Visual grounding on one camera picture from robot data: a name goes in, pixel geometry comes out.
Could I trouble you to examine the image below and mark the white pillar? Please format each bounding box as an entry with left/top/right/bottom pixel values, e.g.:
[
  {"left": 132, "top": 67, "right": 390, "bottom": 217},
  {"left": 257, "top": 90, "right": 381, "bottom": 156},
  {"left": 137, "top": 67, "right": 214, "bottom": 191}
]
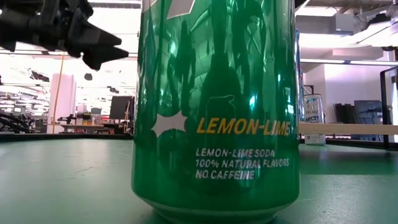
[{"left": 48, "top": 73, "right": 77, "bottom": 134}]

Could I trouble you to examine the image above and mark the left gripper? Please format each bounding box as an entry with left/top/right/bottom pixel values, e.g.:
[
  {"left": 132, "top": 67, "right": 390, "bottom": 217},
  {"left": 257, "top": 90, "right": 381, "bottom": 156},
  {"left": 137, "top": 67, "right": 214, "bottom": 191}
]
[{"left": 0, "top": 0, "right": 129, "bottom": 71}]

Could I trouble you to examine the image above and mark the wooden desk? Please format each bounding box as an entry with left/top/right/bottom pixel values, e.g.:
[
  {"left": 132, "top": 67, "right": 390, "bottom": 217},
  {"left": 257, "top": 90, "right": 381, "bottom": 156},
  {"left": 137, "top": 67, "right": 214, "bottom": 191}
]
[{"left": 60, "top": 123, "right": 105, "bottom": 134}]

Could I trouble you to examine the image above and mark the green table mat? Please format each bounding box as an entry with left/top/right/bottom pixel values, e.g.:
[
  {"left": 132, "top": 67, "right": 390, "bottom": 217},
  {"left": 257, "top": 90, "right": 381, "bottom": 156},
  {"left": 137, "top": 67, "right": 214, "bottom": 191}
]
[{"left": 0, "top": 138, "right": 398, "bottom": 224}]

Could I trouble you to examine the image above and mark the wooden shelf with black frame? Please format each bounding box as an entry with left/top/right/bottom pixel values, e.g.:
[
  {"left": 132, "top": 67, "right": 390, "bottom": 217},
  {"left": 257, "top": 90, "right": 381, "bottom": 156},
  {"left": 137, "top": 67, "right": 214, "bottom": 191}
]
[{"left": 298, "top": 65, "right": 398, "bottom": 151}]

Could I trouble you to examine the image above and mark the green Sprite soda can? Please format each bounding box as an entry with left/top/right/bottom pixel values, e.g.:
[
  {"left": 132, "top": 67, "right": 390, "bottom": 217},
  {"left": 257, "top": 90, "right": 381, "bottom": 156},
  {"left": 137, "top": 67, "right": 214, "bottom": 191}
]
[{"left": 131, "top": 0, "right": 301, "bottom": 224}]

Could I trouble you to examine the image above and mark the black monitor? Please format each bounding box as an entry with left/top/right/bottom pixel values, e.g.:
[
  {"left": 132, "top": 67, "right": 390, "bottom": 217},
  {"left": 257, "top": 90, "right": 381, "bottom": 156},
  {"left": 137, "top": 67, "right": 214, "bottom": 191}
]
[{"left": 109, "top": 95, "right": 134, "bottom": 121}]

